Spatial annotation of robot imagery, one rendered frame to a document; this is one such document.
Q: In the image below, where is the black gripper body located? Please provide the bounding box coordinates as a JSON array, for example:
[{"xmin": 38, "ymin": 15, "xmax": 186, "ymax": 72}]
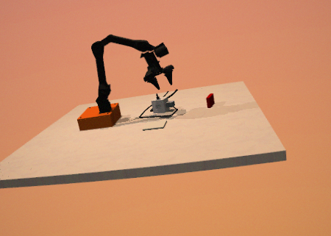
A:
[{"xmin": 143, "ymin": 60, "xmax": 174, "ymax": 82}]

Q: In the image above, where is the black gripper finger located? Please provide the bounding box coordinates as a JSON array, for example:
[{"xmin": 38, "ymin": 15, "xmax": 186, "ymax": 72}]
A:
[
  {"xmin": 148, "ymin": 77, "xmax": 160, "ymax": 90},
  {"xmin": 164, "ymin": 70, "xmax": 173, "ymax": 85}
]

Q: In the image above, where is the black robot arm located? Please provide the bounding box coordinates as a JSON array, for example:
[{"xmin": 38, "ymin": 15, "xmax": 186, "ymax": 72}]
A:
[{"xmin": 91, "ymin": 35, "xmax": 169, "ymax": 114}]

